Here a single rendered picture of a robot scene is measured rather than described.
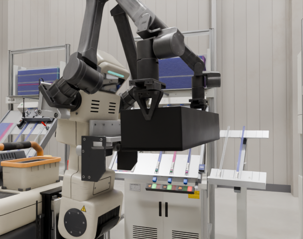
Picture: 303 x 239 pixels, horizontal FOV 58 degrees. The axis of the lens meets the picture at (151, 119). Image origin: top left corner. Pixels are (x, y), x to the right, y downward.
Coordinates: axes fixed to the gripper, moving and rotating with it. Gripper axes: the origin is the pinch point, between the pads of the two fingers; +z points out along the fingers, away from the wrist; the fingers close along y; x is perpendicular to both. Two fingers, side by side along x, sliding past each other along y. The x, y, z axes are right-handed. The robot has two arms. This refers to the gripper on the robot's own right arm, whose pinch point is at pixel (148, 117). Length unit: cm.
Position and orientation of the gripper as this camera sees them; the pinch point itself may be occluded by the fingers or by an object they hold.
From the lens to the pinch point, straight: 71.9
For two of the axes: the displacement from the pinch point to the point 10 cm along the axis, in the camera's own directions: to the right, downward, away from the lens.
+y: 3.9, 0.2, 9.2
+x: -9.2, 0.3, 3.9
